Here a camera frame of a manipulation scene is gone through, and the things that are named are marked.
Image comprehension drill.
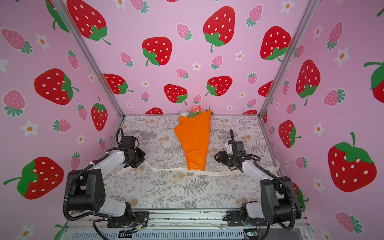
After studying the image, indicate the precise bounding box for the cream ribbon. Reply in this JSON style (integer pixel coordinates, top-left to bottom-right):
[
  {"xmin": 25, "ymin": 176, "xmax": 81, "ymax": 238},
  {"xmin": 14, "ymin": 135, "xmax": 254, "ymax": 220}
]
[{"xmin": 115, "ymin": 160, "xmax": 280, "ymax": 177}]

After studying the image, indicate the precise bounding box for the orange wrapping paper sheet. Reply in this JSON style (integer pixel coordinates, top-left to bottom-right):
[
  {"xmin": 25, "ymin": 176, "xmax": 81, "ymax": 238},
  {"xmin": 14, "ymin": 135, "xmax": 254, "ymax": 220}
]
[{"xmin": 174, "ymin": 110, "xmax": 212, "ymax": 171}]

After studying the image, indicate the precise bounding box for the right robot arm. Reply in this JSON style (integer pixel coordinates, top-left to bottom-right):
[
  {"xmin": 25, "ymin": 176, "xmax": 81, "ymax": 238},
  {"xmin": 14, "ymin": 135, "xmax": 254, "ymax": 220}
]
[{"xmin": 214, "ymin": 140, "xmax": 302, "ymax": 231}]

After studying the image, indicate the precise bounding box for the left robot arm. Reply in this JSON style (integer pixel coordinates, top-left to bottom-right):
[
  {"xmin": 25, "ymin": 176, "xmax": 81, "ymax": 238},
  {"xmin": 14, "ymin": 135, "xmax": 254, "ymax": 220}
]
[{"xmin": 63, "ymin": 136, "xmax": 146, "ymax": 225}]

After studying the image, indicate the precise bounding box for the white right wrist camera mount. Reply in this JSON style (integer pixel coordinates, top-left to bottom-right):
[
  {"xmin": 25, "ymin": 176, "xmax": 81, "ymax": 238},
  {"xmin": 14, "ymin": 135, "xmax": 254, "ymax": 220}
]
[{"xmin": 226, "ymin": 141, "xmax": 234, "ymax": 155}]

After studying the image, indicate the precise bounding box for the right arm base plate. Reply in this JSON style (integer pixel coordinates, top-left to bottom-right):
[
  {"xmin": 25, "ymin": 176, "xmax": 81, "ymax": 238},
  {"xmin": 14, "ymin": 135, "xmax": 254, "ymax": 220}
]
[{"xmin": 222, "ymin": 210, "xmax": 268, "ymax": 227}]

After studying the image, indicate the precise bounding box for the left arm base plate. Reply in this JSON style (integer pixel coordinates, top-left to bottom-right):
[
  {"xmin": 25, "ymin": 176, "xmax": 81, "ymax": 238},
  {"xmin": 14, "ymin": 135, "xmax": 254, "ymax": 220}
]
[{"xmin": 107, "ymin": 211, "xmax": 150, "ymax": 229}]

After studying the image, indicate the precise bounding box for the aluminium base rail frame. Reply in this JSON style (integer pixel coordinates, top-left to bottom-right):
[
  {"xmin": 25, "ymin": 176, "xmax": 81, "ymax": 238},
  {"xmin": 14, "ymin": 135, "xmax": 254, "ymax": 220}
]
[{"xmin": 55, "ymin": 209, "xmax": 316, "ymax": 240}]

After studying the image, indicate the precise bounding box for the left vertical aluminium post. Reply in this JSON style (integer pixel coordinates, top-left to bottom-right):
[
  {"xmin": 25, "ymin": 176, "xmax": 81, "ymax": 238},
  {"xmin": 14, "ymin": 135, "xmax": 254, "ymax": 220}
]
[{"xmin": 53, "ymin": 0, "xmax": 125, "ymax": 119}]

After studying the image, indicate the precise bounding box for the vertical aluminium post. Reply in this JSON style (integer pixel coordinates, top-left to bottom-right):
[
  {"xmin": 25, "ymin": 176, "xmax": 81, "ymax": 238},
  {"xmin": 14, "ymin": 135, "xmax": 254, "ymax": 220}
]
[
  {"xmin": 53, "ymin": 0, "xmax": 125, "ymax": 119},
  {"xmin": 259, "ymin": 0, "xmax": 320, "ymax": 120}
]

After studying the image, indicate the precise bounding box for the right vertical aluminium post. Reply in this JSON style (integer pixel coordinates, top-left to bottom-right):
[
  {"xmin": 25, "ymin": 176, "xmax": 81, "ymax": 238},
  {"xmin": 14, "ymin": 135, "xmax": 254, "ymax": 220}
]
[{"xmin": 259, "ymin": 0, "xmax": 320, "ymax": 120}]

